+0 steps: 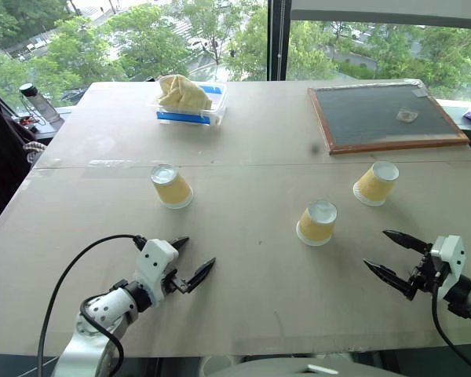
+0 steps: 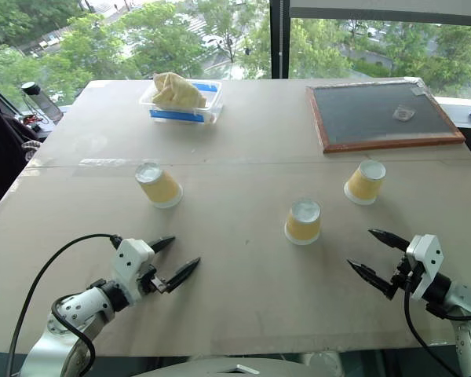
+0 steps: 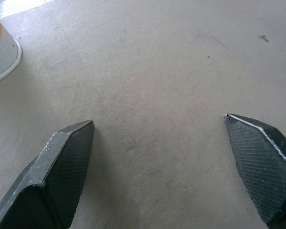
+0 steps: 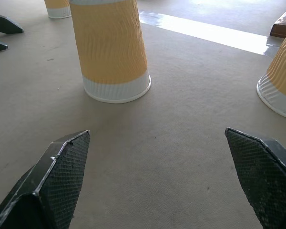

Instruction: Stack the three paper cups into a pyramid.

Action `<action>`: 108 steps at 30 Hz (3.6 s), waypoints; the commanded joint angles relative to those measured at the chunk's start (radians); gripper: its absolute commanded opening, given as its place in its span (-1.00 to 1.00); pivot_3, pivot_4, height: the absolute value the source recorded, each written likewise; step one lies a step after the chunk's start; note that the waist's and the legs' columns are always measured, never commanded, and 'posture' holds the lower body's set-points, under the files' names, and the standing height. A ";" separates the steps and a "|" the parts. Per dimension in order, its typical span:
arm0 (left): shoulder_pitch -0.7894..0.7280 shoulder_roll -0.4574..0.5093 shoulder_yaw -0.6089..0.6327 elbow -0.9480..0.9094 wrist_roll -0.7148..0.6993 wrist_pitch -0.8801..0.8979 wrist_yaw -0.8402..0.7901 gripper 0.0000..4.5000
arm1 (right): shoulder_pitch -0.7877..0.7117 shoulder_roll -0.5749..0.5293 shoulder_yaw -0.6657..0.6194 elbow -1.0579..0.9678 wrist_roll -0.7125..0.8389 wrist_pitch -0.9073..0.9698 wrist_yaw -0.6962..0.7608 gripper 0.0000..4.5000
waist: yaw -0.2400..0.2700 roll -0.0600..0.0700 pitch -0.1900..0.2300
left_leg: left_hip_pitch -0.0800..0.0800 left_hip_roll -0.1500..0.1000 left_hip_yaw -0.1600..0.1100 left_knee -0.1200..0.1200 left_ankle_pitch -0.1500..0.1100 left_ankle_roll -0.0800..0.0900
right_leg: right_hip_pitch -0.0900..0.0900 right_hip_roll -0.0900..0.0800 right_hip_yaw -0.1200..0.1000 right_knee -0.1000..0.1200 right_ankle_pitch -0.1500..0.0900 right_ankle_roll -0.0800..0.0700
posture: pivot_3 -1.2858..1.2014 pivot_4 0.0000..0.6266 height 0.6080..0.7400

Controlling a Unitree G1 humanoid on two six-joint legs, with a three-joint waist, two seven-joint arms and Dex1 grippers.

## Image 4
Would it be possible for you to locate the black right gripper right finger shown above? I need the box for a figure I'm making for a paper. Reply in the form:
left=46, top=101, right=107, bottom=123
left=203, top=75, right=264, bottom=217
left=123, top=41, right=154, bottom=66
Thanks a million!
left=225, top=127, right=286, bottom=229

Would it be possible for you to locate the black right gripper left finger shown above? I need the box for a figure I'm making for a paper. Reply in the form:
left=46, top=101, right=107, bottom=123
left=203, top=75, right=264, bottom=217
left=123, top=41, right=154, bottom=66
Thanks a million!
left=0, top=130, right=91, bottom=229

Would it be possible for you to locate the orange ribbed paper cup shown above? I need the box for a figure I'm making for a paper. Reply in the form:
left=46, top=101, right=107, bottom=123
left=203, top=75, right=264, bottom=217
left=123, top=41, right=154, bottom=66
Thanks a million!
left=44, top=0, right=72, bottom=19
left=69, top=0, right=152, bottom=104
left=256, top=25, right=286, bottom=122

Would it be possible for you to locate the brown wooden furniture piece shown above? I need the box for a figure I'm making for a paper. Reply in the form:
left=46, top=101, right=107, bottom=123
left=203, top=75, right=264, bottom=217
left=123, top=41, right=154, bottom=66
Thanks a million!
left=269, top=2, right=286, bottom=39

